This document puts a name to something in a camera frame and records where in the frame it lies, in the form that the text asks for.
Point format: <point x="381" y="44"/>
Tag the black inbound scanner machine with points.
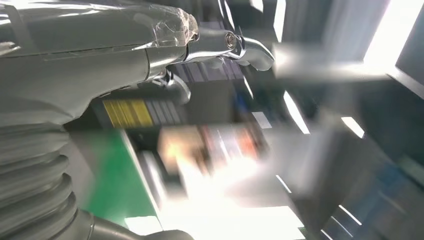
<point x="212" y="106"/>

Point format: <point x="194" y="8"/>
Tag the grey glass-door cabinets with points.
<point x="381" y="132"/>

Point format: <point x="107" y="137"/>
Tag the black yellow label sticker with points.
<point x="129" y="113"/>

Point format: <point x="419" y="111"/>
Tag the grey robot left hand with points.
<point x="82" y="56"/>

